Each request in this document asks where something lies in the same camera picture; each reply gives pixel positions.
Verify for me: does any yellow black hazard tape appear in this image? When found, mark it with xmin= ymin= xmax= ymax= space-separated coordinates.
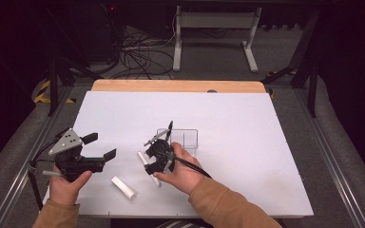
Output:
xmin=32 ymin=79 xmax=77 ymax=105

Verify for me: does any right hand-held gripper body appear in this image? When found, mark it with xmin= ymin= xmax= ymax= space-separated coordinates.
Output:
xmin=144 ymin=128 xmax=176 ymax=175

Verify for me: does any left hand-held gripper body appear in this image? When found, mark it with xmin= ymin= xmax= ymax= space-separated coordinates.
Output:
xmin=47 ymin=127 xmax=107 ymax=183

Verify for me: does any white pen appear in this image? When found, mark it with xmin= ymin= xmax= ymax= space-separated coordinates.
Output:
xmin=136 ymin=150 xmax=163 ymax=189

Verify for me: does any white table board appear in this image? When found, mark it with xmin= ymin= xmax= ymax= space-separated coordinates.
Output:
xmin=38 ymin=90 xmax=315 ymax=219

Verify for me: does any black equipment case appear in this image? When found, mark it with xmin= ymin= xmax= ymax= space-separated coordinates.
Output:
xmin=84 ymin=2 xmax=123 ymax=65

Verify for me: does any person's striped clothing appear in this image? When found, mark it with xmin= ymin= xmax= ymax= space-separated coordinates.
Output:
xmin=156 ymin=219 xmax=201 ymax=228

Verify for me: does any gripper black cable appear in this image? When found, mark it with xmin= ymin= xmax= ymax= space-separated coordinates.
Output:
xmin=28 ymin=137 xmax=63 ymax=212
xmin=170 ymin=155 xmax=213 ymax=180

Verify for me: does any bundle of black floor cables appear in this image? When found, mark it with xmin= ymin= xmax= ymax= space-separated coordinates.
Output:
xmin=108 ymin=28 xmax=176 ymax=80

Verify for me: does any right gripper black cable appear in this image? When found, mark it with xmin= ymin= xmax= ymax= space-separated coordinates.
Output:
xmin=170 ymin=155 xmax=213 ymax=180

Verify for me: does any person's left hand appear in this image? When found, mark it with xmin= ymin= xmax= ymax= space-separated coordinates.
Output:
xmin=48 ymin=165 xmax=93 ymax=207

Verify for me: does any black pen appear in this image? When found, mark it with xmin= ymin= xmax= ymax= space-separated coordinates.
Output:
xmin=165 ymin=120 xmax=174 ymax=143

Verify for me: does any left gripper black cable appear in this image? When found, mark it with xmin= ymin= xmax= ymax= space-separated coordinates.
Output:
xmin=28 ymin=137 xmax=63 ymax=212

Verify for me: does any aluminium floor rail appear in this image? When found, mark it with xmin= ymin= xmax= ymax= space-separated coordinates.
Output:
xmin=293 ymin=85 xmax=365 ymax=228
xmin=0 ymin=86 xmax=75 ymax=228

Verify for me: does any clear plastic organizer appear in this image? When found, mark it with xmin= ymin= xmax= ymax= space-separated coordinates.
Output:
xmin=156 ymin=127 xmax=200 ymax=157

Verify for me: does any wooden table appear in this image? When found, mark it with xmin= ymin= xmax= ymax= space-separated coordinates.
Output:
xmin=90 ymin=79 xmax=267 ymax=94

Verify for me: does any short white cylinder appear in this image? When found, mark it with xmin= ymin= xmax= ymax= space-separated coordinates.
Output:
xmin=110 ymin=176 xmax=138 ymax=201

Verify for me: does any person's right hand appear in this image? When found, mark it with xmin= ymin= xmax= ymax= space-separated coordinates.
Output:
xmin=153 ymin=142 xmax=205 ymax=196

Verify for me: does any black metal stand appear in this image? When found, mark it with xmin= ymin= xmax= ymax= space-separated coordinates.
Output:
xmin=42 ymin=6 xmax=104 ymax=117
xmin=261 ymin=9 xmax=320 ymax=119

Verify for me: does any white metal desk frame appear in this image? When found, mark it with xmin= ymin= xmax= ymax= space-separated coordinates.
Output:
xmin=172 ymin=5 xmax=263 ymax=73

